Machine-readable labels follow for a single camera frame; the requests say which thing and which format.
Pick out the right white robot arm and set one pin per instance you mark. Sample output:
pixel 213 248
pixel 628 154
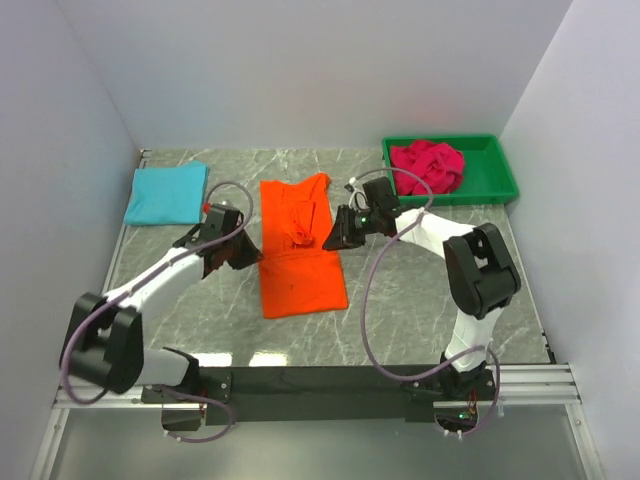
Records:
pixel 481 273

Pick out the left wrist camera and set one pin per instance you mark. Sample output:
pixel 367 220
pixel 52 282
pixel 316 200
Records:
pixel 208 207

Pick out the folded light blue t shirt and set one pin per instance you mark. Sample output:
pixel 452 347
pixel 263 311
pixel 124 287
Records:
pixel 167 196

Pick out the green plastic bin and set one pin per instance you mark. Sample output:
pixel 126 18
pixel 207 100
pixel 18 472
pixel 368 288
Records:
pixel 488 178

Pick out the aluminium frame rail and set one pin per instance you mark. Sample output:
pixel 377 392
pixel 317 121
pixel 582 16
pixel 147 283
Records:
pixel 520 385

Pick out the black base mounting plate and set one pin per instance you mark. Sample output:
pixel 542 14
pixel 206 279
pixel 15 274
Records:
pixel 286 393

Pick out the crumpled pink t shirt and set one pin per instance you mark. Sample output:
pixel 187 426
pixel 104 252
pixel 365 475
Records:
pixel 437 164

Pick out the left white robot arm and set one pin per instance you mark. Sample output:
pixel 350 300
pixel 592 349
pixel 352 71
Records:
pixel 104 343

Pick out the orange t shirt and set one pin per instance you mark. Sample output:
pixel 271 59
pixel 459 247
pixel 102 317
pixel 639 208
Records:
pixel 297 276

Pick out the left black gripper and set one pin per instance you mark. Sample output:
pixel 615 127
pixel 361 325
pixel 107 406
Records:
pixel 251 256

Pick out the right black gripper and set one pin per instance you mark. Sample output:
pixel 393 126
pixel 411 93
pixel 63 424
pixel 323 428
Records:
pixel 342 235

